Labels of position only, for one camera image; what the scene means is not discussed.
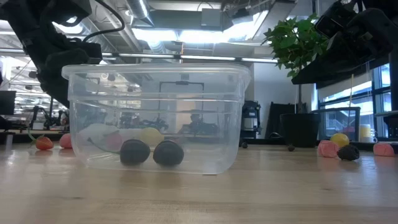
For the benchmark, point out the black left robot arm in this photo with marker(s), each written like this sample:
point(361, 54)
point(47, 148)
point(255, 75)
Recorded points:
point(31, 18)

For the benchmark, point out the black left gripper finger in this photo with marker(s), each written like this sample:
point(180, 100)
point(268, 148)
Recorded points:
point(59, 90)

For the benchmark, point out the long ceiling light rail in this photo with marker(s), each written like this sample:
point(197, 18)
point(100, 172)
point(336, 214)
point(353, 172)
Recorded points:
point(202, 58)

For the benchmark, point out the green leafy indoor tree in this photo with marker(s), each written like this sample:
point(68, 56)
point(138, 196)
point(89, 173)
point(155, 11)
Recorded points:
point(292, 43)

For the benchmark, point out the yellow cylindrical cup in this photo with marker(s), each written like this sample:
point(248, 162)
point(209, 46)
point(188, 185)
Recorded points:
point(365, 130)

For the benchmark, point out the person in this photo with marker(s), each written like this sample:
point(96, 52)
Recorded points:
point(196, 124)

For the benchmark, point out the background robot workstation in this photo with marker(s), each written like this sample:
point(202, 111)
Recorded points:
point(49, 118)

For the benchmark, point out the white mug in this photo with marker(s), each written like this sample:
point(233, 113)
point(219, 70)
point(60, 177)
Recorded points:
point(370, 139)

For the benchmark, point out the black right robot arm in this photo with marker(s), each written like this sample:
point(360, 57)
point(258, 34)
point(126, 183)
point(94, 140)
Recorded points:
point(382, 6)

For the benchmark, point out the grey ceiling box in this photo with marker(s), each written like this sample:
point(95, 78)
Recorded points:
point(211, 18)

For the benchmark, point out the clear plastic tupperware container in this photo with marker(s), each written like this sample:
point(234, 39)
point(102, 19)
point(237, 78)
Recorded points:
point(217, 140)

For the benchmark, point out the black plant pot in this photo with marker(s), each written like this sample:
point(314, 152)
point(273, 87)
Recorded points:
point(300, 130)

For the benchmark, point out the dark toy blueberry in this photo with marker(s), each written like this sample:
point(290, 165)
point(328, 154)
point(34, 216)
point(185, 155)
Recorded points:
point(168, 152)

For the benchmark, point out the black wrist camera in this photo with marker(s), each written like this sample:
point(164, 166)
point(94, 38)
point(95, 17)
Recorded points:
point(92, 53)
point(328, 21)

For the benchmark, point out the round silver ceiling duct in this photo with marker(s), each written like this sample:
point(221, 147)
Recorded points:
point(140, 11)

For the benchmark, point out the black rectangular board frame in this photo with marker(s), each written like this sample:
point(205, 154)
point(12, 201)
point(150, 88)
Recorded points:
point(182, 82)

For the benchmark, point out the dark toy cherry green stem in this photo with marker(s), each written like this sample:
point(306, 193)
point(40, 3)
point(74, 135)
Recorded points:
point(134, 152)

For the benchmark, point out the yellow toy lemon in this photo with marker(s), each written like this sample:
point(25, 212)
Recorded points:
point(340, 139)
point(151, 136)

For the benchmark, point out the black leaning panel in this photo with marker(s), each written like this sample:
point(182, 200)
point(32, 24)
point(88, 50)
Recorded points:
point(280, 119)

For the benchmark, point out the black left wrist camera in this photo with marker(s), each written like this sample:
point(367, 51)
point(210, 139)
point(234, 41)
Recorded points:
point(92, 53)

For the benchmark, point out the black computer monitor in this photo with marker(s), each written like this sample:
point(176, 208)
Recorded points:
point(7, 102)

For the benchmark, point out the small dark ball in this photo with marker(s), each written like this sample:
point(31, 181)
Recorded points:
point(244, 145)
point(291, 148)

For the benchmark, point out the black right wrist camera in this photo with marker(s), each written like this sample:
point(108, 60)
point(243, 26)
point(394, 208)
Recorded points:
point(328, 21)

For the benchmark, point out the large red toy strawberry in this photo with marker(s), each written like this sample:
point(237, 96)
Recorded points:
point(44, 143)

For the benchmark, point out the smooth pink toy fruit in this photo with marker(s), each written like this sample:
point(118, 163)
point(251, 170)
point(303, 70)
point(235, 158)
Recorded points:
point(383, 149)

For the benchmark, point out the pink toy raspberry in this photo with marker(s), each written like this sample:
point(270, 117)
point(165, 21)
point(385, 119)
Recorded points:
point(328, 148)
point(65, 141)

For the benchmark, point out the white toy produce piece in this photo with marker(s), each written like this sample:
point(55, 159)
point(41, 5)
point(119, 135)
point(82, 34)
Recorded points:
point(96, 130)

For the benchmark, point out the black vertical post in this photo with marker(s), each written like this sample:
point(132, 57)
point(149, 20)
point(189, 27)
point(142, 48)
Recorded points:
point(393, 81)

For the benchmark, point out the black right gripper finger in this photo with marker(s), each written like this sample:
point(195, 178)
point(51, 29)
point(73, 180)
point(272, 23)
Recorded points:
point(329, 63)

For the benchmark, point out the black equipment cart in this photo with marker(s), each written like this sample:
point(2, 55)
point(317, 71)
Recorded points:
point(251, 119)

